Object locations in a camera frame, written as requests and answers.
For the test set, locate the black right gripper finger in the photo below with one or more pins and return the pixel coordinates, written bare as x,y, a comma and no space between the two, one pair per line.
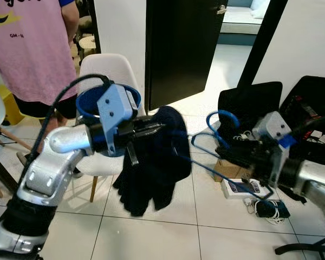
241,161
235,148

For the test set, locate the blue plastic hanger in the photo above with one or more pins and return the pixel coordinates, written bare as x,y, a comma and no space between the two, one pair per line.
222,112

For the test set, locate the navy garment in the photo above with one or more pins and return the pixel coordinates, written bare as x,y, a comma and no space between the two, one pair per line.
151,179

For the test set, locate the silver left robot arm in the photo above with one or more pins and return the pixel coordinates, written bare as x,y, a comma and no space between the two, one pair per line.
43,179

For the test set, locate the white product box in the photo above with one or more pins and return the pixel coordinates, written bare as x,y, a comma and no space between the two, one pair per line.
238,188

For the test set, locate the blue plastic bucket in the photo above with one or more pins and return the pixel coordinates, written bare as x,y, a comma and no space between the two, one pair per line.
85,108

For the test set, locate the black door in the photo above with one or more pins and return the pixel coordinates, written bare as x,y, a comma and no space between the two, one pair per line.
184,54

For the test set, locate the black office chair base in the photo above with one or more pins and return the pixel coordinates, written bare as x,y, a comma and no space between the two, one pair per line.
309,249

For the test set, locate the black pillar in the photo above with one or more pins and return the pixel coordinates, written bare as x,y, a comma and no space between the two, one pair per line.
262,43

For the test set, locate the yellow stool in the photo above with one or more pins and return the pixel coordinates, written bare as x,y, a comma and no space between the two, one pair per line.
11,105

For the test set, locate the person in pink shirt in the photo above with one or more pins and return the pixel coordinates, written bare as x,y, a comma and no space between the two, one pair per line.
32,54

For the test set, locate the white blue bed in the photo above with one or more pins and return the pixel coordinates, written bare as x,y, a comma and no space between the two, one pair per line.
244,16

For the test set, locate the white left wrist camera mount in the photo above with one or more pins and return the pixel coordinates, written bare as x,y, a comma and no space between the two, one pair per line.
116,108

